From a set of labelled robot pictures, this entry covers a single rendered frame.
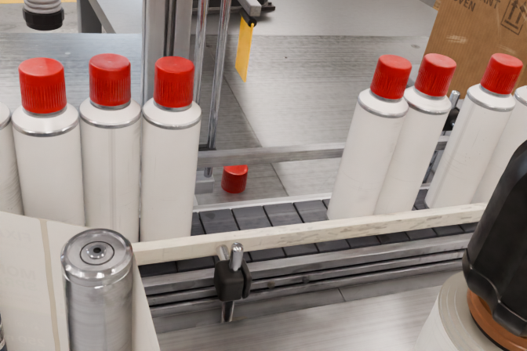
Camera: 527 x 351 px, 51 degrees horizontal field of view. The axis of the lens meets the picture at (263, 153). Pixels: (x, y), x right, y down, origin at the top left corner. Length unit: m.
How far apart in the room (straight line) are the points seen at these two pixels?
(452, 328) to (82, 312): 0.20
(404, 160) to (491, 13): 0.45
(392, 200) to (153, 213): 0.27
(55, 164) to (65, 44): 0.65
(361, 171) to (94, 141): 0.27
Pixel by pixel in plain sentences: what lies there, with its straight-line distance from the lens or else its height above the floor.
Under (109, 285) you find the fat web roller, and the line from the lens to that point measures 0.31.
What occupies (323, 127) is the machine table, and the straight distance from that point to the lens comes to 0.92.
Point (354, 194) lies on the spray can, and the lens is 0.60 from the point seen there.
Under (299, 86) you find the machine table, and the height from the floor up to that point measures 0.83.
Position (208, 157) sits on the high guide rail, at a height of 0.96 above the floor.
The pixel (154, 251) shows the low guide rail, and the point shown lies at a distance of 0.53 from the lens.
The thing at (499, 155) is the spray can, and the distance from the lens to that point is 0.70.
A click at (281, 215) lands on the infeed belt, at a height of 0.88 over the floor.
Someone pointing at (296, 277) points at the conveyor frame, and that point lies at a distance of 0.60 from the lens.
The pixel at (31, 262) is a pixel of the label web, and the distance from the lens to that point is 0.37.
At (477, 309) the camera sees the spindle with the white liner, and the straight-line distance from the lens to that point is 0.32.
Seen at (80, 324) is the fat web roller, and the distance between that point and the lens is 0.34.
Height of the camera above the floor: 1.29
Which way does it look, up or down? 34 degrees down
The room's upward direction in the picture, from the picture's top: 10 degrees clockwise
